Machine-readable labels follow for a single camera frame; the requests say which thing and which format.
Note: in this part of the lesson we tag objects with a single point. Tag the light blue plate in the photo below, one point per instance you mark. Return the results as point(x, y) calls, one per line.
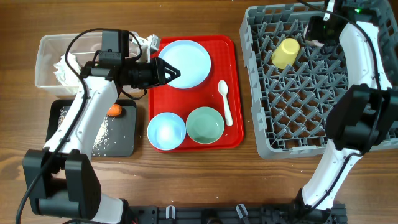
point(191, 59)

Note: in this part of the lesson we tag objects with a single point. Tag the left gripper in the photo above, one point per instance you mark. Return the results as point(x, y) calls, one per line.
point(158, 66)

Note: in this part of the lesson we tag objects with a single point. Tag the yellow plastic cup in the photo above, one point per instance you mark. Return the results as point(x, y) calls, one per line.
point(286, 53)

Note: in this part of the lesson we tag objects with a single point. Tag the white rice pile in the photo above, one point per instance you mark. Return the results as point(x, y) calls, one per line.
point(102, 137)

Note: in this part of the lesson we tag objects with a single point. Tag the white plastic spoon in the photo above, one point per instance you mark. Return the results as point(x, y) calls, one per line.
point(223, 90)

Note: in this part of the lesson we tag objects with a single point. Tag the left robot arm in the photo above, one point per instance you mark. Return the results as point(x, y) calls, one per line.
point(61, 181)

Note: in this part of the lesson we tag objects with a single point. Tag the black rectangular tray bin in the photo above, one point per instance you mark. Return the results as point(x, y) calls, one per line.
point(121, 128)

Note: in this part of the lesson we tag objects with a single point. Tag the red serving tray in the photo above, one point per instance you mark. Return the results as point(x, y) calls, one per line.
point(182, 102)

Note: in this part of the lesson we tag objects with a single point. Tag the light blue bowl with rice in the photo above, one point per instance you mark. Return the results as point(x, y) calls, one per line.
point(166, 131)

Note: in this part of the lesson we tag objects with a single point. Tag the large white tissue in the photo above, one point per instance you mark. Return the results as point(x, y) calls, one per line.
point(64, 74)

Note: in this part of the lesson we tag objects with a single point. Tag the pink white cup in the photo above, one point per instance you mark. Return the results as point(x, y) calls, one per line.
point(313, 43)

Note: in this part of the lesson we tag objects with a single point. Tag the gray dishwasher rack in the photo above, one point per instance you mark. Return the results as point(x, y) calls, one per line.
point(290, 106)

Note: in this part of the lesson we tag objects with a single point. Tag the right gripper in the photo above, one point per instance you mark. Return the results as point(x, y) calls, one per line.
point(313, 30)

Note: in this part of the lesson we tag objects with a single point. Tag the clear plastic storage bin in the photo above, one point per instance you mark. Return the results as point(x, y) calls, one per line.
point(50, 52)

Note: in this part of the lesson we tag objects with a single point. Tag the orange carrot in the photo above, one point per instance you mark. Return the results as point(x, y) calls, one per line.
point(115, 110)

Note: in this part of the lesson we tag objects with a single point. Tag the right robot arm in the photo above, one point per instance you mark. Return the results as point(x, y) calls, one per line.
point(364, 115)

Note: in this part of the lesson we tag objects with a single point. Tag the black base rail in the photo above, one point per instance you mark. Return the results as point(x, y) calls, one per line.
point(266, 214)

